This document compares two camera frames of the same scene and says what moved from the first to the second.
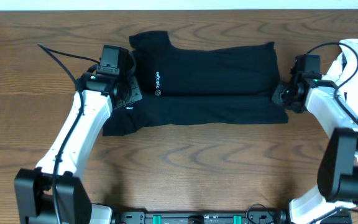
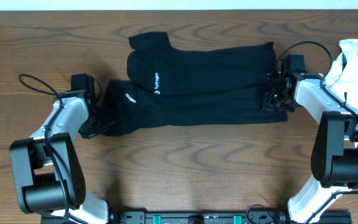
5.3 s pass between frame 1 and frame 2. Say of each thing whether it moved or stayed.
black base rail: stayed
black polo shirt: stayed
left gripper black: moved
